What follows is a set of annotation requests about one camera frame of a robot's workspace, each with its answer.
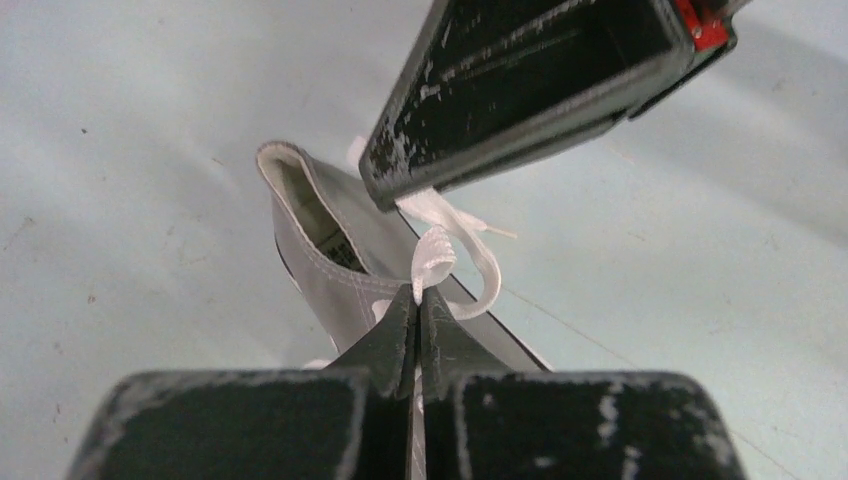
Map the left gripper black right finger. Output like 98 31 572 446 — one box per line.
419 288 745 479

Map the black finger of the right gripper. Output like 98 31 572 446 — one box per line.
358 0 741 211

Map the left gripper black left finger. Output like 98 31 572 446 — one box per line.
67 285 417 479

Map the grey canvas sneaker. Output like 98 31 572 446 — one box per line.
256 141 550 370

